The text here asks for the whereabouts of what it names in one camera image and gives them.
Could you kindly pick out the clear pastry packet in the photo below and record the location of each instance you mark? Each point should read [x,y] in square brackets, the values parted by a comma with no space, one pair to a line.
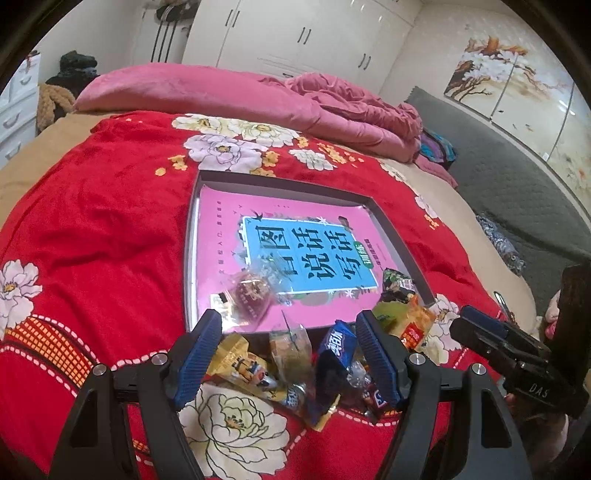
[291,355]

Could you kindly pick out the grey padded headboard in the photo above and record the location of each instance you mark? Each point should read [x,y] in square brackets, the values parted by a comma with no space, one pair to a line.
[508,184]

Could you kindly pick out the long pink pillow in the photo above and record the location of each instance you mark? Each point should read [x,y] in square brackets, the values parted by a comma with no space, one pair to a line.
[184,92]

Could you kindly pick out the orange snack packet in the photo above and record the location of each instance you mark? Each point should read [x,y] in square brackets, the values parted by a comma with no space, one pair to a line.
[413,325]

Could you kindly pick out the red floral blanket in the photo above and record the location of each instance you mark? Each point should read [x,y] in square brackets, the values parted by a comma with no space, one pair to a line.
[115,207]

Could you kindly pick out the clear wrapped snack packet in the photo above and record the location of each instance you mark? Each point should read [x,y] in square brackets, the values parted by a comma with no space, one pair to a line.
[251,293]

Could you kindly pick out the blue snack packet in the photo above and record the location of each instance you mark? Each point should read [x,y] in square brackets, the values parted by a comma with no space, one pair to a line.
[337,350]

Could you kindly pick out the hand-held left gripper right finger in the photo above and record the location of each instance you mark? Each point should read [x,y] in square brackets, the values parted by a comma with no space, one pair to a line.
[379,367]

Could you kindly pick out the dark plush toy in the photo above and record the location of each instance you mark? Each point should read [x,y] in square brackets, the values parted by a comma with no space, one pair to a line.
[76,69]

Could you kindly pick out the small dark candy packet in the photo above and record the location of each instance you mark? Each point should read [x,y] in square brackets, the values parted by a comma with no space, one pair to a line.
[376,399]

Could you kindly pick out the crumpled pink quilt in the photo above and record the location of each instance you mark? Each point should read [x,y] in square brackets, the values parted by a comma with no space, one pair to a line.
[364,115]

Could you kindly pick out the white drawer cabinet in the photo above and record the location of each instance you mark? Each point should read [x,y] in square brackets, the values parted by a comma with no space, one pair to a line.
[14,106]

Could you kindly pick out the yellow snack packet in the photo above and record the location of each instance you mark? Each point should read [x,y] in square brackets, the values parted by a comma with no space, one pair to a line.
[235,360]

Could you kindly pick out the pink book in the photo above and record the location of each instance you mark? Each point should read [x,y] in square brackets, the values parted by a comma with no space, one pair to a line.
[221,240]

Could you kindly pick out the pink soft toy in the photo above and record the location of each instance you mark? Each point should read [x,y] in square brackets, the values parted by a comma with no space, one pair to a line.
[550,323]

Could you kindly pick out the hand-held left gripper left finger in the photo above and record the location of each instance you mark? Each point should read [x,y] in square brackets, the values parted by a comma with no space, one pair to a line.
[198,357]

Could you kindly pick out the small clear wrapped candy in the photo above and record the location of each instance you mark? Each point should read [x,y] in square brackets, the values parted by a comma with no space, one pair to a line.
[360,376]

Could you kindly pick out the white wardrobe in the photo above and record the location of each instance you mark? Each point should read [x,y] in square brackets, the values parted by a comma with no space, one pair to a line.
[277,37]

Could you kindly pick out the hanging bags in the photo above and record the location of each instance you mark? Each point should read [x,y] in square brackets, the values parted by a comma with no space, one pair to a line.
[168,11]

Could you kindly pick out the shallow grey box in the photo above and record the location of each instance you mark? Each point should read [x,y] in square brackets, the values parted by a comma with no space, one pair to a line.
[191,267]

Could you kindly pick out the brown knitted toy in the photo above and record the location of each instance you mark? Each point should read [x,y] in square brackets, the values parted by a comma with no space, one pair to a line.
[51,104]

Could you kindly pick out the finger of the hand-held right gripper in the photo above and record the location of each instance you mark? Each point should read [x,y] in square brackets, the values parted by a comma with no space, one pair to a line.
[482,317]
[475,339]

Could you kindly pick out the colourful cloth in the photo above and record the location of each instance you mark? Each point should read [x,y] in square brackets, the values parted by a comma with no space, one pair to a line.
[436,147]

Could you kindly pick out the green and black snack packet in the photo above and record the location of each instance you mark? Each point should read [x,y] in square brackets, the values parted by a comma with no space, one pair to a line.
[397,284]

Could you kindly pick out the blue patterned cloth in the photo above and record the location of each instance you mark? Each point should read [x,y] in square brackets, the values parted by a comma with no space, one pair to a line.
[503,249]

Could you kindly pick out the white door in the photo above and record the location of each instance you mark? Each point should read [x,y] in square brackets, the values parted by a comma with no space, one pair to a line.
[143,41]

